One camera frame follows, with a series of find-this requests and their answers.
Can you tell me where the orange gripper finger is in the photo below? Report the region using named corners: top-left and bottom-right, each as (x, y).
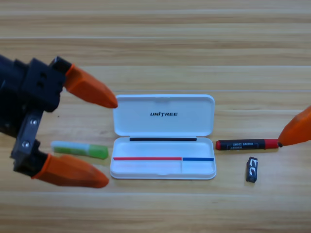
top-left (31, 153), bottom-right (110, 189)

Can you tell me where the dark-tipped orange gripper finger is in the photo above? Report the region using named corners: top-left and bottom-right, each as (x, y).
top-left (277, 105), bottom-right (311, 148)

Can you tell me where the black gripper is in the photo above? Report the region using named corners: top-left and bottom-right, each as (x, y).
top-left (0, 54), bottom-right (119, 180)

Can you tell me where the green translucent pen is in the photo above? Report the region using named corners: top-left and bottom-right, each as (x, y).
top-left (50, 140), bottom-right (109, 160)

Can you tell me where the red black whiteboard marker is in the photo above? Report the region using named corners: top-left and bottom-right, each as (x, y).
top-left (215, 138), bottom-right (280, 151)

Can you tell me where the white Unitree pencil case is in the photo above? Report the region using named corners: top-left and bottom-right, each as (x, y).
top-left (109, 94), bottom-right (217, 180)

